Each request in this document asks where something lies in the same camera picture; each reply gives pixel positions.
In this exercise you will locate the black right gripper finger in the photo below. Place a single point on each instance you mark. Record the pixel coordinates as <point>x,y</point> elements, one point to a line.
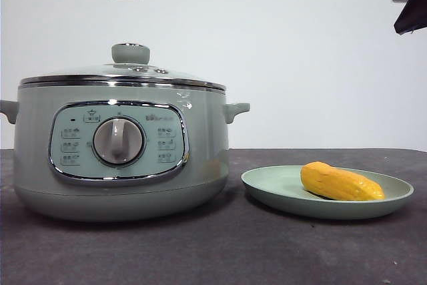
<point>415,14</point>

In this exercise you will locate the yellow corn cob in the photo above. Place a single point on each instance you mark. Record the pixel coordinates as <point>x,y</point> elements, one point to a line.
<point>340,181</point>

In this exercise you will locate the glass lid with green knob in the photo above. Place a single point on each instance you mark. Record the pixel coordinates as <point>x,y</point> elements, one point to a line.
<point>100,73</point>

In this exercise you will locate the pale green round plate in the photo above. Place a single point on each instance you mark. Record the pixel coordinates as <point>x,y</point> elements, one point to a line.
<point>283,195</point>

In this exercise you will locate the pale green electric steamer pot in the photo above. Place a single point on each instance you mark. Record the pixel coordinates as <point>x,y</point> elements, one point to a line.
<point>207,165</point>

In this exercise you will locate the grey steamer dial knob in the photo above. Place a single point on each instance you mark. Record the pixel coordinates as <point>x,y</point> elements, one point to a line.
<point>118,143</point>

